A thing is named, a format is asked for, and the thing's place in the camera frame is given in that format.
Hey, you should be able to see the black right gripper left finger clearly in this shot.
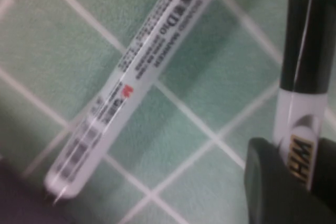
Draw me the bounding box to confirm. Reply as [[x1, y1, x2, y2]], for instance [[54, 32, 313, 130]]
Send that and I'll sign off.
[[244, 137, 336, 224]]

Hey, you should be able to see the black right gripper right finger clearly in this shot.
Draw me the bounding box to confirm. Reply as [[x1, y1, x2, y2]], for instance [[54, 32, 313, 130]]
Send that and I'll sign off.
[[309, 137, 336, 209]]

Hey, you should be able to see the whiteboard marker black cap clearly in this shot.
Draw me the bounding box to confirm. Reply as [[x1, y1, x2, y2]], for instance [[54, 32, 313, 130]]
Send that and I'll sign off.
[[271, 0, 336, 192]]

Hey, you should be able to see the white marker black cap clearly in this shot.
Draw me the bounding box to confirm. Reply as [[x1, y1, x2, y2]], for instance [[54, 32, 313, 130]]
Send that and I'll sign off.
[[43, 0, 229, 206]]

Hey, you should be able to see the green checked tablecloth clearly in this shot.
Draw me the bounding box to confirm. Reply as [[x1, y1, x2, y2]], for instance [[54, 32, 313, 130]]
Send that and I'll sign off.
[[0, 0, 336, 224]]

